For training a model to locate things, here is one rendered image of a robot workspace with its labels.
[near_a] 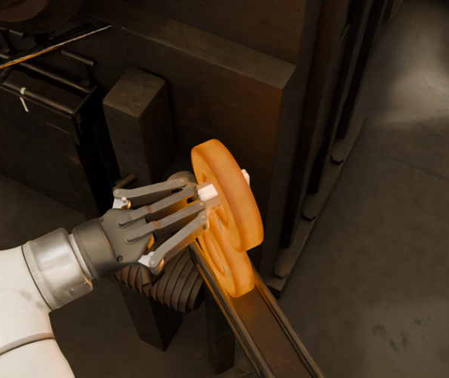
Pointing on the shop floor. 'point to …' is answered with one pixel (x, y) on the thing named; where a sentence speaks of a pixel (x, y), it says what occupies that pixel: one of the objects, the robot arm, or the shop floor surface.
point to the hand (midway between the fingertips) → (224, 189)
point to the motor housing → (162, 297)
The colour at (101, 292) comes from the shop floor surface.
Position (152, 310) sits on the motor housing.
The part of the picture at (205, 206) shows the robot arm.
